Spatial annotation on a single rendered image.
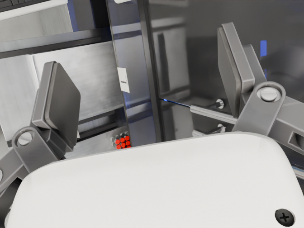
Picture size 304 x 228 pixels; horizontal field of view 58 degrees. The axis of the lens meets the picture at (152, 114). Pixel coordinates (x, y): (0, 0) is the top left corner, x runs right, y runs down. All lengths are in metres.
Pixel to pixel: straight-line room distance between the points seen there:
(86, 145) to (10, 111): 0.31
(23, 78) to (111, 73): 0.32
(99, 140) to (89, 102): 0.17
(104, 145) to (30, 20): 1.04
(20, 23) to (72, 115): 1.76
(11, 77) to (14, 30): 0.91
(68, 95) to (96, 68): 0.92
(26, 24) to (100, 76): 0.92
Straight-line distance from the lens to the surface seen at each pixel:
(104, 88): 1.10
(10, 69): 1.00
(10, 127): 1.03
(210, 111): 0.57
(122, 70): 0.96
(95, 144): 1.14
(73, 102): 0.16
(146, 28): 0.79
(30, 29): 1.91
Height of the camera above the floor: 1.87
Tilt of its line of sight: 53 degrees down
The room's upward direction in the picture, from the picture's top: 110 degrees clockwise
